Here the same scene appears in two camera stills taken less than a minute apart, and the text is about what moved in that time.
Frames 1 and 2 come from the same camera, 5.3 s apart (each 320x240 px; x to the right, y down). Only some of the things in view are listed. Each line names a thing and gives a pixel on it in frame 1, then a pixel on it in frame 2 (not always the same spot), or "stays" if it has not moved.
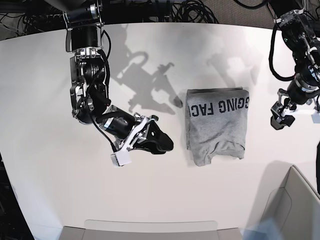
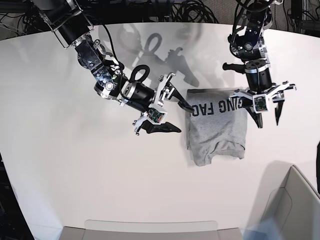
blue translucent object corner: x=266 y=229 stays
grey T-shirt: x=216 y=121 stays
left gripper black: x=151 y=132 -> x=166 y=92
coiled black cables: x=192 y=11 stays
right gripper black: x=278 y=120 -> x=278 y=97
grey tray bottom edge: x=150 y=230 stays
